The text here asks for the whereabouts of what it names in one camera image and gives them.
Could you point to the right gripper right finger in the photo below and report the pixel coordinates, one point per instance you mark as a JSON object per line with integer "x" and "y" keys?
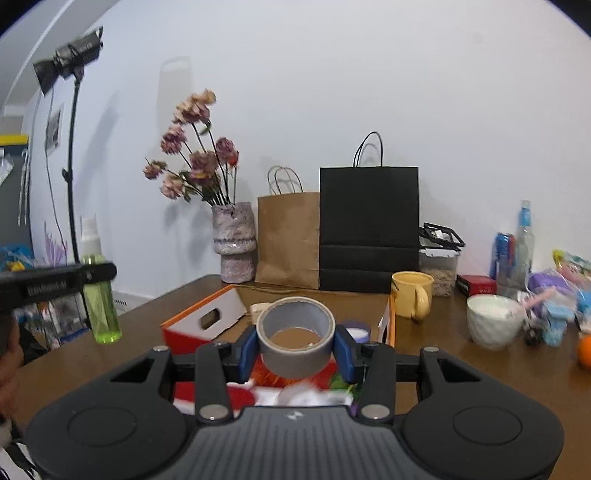
{"x": 372, "y": 367}

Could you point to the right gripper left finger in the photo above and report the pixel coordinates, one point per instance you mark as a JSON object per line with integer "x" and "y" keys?
{"x": 217, "y": 364}

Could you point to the red white lint brush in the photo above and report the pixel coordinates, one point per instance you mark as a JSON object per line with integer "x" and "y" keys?
{"x": 300, "y": 394}

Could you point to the green spray bottle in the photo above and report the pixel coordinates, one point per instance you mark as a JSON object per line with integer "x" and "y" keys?
{"x": 98, "y": 297}

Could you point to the grey tape roll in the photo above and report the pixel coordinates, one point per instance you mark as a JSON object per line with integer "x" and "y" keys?
{"x": 295, "y": 337}

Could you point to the blue white jar lid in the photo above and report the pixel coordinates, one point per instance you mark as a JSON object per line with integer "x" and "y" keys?
{"x": 359, "y": 331}

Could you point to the beige cube container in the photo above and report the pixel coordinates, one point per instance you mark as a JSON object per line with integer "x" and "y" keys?
{"x": 256, "y": 310}

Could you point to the person hand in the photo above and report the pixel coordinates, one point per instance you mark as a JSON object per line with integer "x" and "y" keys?
{"x": 10, "y": 363}

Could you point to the red cardboard box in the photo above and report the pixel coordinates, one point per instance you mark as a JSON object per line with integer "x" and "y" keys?
{"x": 209, "y": 318}

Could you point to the yellow mug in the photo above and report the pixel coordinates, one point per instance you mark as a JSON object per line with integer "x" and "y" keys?
{"x": 413, "y": 292}

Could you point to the small red box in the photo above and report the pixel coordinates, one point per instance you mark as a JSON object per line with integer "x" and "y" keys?
{"x": 470, "y": 285}

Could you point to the pink ceramic vase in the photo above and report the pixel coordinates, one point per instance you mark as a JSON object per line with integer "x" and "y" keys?
{"x": 234, "y": 240}

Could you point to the white ceramic bowl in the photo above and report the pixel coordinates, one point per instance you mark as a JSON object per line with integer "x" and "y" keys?
{"x": 494, "y": 321}

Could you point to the clear food container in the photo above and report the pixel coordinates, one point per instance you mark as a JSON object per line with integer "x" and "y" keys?
{"x": 439, "y": 253}

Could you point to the black paper bag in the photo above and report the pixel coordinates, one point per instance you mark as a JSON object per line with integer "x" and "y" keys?
{"x": 369, "y": 224}

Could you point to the brown paper bag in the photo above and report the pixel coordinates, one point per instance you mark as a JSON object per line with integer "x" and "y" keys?
{"x": 289, "y": 232}

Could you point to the blue soda can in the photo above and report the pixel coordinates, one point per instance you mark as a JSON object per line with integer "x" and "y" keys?
{"x": 502, "y": 259}

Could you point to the small yogurt cup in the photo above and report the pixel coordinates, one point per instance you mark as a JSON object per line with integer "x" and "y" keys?
{"x": 556, "y": 320}

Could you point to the dried pink roses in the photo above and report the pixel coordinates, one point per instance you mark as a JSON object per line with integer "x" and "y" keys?
{"x": 199, "y": 165}

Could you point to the clear glass bottle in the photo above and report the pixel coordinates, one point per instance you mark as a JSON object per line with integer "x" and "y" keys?
{"x": 524, "y": 246}

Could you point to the orange fruit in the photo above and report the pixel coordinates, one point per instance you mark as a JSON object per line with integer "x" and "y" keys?
{"x": 583, "y": 352}

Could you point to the studio light on stand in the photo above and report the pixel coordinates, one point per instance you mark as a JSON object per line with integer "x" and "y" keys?
{"x": 70, "y": 60}

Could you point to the wall poster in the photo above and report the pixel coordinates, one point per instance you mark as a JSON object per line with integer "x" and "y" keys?
{"x": 53, "y": 130}

